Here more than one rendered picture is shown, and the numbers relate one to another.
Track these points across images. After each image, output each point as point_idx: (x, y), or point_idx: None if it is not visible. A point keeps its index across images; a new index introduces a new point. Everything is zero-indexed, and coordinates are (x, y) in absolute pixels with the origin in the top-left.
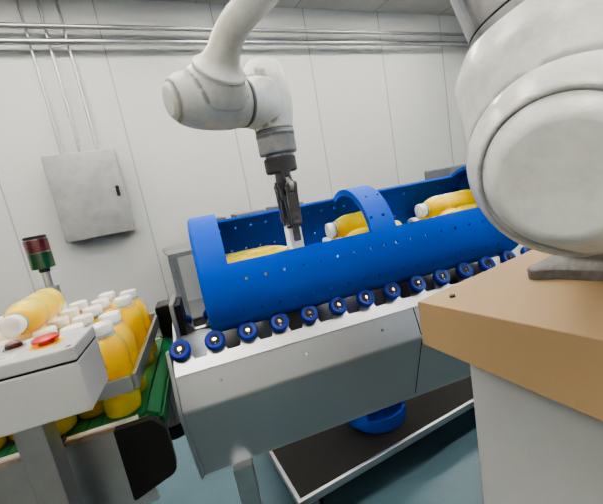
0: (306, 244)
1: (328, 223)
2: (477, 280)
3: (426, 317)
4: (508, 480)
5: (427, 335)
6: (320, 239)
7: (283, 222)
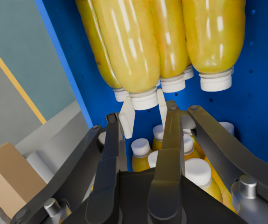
0: None
1: (199, 180)
2: (7, 192)
3: None
4: (55, 128)
5: (1, 146)
6: None
7: (174, 111)
